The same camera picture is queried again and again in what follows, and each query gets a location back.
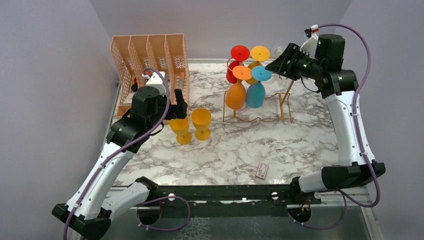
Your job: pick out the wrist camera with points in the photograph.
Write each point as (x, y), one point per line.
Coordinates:
(154, 80)
(310, 45)

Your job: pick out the red wine glass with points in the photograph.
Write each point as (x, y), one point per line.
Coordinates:
(239, 53)

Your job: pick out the yellow wine glass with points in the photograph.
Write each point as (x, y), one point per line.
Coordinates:
(181, 128)
(260, 54)
(201, 120)

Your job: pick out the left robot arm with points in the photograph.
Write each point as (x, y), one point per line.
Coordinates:
(89, 212)

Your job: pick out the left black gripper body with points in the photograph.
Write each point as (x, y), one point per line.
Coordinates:
(176, 111)

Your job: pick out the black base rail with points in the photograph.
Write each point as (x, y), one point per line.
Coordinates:
(226, 201)

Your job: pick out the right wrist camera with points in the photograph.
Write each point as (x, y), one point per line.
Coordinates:
(310, 45)

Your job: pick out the blue wine glass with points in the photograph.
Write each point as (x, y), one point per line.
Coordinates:
(256, 92)

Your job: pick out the small red white card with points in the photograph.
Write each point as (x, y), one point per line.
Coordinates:
(261, 171)

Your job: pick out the peach plastic file organizer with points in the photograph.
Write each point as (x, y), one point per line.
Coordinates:
(134, 55)

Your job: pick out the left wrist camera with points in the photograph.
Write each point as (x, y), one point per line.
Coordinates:
(154, 80)

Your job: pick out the clear wine glass left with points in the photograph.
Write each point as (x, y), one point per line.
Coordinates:
(281, 81)

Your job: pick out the orange wine glass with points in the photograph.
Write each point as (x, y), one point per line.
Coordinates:
(236, 94)

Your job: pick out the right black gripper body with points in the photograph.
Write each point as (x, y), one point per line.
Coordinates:
(300, 63)

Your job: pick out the gold wire glass rack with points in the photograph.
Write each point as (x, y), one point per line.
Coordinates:
(276, 106)

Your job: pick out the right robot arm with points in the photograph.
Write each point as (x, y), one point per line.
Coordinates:
(339, 88)

